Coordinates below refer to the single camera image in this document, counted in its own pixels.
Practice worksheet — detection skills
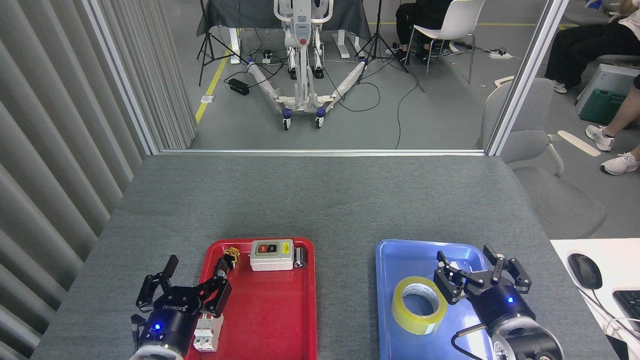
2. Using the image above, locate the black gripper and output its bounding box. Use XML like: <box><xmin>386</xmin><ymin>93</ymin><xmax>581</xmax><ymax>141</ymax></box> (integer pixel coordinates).
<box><xmin>433</xmin><ymin>245</ymin><xmax>535</xmax><ymax>333</ymax></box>
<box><xmin>134</xmin><ymin>255</ymin><xmax>232</xmax><ymax>353</ymax></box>

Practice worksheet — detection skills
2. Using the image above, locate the yellow tape roll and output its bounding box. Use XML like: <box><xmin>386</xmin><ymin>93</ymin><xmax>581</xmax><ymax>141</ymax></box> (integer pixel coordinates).
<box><xmin>391</xmin><ymin>276</ymin><xmax>448</xmax><ymax>336</ymax></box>

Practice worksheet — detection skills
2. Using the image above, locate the white circuit breaker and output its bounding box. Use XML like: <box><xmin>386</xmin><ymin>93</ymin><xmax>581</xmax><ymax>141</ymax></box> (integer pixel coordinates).
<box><xmin>193</xmin><ymin>312</ymin><xmax>224</xmax><ymax>353</ymax></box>

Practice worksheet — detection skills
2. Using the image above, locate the blue plastic tray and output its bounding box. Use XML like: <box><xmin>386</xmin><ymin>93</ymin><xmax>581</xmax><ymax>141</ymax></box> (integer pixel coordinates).
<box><xmin>375</xmin><ymin>239</ymin><xmax>516</xmax><ymax>360</ymax></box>

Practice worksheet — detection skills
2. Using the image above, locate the red plastic tray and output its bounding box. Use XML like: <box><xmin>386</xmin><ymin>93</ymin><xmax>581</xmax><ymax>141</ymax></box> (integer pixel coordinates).
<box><xmin>186</xmin><ymin>237</ymin><xmax>317</xmax><ymax>360</ymax></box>

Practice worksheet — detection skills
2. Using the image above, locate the black computer mouse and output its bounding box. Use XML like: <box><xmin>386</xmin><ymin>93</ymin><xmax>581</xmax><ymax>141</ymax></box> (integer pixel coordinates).
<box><xmin>567</xmin><ymin>253</ymin><xmax>603</xmax><ymax>290</ymax></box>

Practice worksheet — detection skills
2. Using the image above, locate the white desk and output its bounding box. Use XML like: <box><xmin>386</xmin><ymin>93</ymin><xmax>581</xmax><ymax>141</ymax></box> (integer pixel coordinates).
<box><xmin>550</xmin><ymin>238</ymin><xmax>640</xmax><ymax>360</ymax></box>

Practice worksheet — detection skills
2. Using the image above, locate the grey office chair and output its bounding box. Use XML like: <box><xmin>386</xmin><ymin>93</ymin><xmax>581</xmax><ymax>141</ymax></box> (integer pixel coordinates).
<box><xmin>481</xmin><ymin>77</ymin><xmax>608</xmax><ymax>240</ymax></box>

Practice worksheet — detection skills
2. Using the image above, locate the black keyboard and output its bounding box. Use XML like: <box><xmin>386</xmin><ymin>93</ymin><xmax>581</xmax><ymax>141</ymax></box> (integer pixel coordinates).
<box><xmin>612</xmin><ymin>290</ymin><xmax>640</xmax><ymax>333</ymax></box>

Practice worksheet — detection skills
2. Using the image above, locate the green plastic case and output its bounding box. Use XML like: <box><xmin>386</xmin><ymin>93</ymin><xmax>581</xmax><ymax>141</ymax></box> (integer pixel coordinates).
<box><xmin>579</xmin><ymin>89</ymin><xmax>632</xmax><ymax>126</ymax></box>

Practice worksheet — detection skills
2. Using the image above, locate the walking person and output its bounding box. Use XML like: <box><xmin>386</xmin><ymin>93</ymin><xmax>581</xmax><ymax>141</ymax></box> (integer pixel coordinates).
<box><xmin>585</xmin><ymin>74</ymin><xmax>640</xmax><ymax>176</ymax></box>

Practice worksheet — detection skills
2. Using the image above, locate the grey box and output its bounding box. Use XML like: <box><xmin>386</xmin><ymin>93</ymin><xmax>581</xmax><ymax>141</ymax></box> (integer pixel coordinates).
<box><xmin>575</xmin><ymin>64</ymin><xmax>640</xmax><ymax>116</ymax></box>

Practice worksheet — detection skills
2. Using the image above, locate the black tripod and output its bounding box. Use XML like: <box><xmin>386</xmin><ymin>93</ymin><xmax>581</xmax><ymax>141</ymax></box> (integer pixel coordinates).
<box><xmin>355</xmin><ymin>0</ymin><xmax>410</xmax><ymax>86</ymax></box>
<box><xmin>196</xmin><ymin>0</ymin><xmax>249</xmax><ymax>87</ymax></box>

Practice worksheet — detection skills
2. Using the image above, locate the seated person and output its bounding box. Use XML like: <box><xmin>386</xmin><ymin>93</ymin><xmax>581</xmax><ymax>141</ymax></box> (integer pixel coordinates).
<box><xmin>544</xmin><ymin>0</ymin><xmax>640</xmax><ymax>94</ymax></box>

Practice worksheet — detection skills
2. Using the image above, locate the white plastic chair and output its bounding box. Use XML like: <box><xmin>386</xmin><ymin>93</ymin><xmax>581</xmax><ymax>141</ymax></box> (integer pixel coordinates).
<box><xmin>404</xmin><ymin>0</ymin><xmax>486</xmax><ymax>93</ymax></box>

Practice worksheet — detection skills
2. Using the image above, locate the white stand on wheels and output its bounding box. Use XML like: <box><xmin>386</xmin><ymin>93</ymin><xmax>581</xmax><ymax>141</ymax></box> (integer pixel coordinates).
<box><xmin>246</xmin><ymin>0</ymin><xmax>370</xmax><ymax>132</ymax></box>

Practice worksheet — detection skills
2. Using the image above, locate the person on white chair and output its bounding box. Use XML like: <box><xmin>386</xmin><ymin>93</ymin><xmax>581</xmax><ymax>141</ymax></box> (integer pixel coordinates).
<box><xmin>395</xmin><ymin>0</ymin><xmax>453</xmax><ymax>66</ymax></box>

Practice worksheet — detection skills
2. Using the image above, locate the table with black cloth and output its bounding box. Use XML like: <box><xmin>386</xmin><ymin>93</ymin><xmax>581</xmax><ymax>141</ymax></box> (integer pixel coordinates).
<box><xmin>196</xmin><ymin>0</ymin><xmax>372</xmax><ymax>60</ymax></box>

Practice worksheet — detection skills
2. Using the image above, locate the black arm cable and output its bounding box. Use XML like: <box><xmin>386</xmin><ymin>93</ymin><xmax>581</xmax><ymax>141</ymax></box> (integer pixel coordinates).
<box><xmin>451</xmin><ymin>323</ymin><xmax>489</xmax><ymax>360</ymax></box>

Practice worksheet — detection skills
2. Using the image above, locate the white switch box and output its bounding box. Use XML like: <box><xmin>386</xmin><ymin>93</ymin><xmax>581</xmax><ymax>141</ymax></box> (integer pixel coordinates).
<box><xmin>249</xmin><ymin>239</ymin><xmax>294</xmax><ymax>272</ymax></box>

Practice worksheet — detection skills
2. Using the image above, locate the black floor cable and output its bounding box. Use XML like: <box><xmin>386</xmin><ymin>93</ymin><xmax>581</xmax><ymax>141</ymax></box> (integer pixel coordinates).
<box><xmin>320</xmin><ymin>60</ymin><xmax>421</xmax><ymax>150</ymax></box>

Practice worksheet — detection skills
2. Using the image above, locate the silver frame rail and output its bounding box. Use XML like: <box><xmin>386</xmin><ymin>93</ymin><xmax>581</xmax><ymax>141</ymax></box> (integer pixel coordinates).
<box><xmin>159</xmin><ymin>149</ymin><xmax>486</xmax><ymax>157</ymax></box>

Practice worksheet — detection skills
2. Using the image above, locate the silver frame post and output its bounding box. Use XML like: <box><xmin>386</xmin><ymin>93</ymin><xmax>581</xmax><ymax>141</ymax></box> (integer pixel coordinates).
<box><xmin>82</xmin><ymin>0</ymin><xmax>161</xmax><ymax>156</ymax></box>
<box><xmin>485</xmin><ymin>0</ymin><xmax>571</xmax><ymax>157</ymax></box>

